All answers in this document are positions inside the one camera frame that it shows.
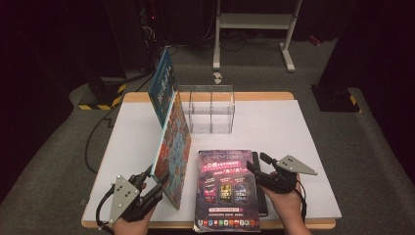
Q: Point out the black equipment cabinet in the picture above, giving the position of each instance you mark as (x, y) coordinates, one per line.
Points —
(130, 36)

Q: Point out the person's right hand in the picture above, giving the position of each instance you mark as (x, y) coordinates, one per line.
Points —
(287, 204)

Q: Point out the clear acrylic book rack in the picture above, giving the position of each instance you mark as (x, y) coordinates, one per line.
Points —
(212, 111)

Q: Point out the small red floor object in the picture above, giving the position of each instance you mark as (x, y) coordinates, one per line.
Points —
(314, 40)

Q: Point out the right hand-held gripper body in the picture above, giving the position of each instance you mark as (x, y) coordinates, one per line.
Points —
(287, 169)

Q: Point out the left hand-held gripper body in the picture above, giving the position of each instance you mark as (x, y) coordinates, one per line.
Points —
(124, 199)

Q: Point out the black yellow-striped stand base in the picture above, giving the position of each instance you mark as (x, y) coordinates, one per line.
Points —
(336, 99)
(104, 94)

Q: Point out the colourful teal-spined picture book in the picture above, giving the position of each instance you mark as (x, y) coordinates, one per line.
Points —
(174, 156)

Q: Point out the black hardcover book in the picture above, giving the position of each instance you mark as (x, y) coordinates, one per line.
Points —
(262, 196)

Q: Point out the blue picture book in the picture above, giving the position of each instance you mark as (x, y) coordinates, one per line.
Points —
(161, 88)

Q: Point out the purple paperback book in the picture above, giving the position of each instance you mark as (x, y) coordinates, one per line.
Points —
(225, 192)

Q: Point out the person's left hand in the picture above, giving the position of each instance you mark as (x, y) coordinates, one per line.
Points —
(133, 228)

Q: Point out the white metal stand frame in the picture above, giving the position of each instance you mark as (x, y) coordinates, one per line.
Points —
(254, 21)

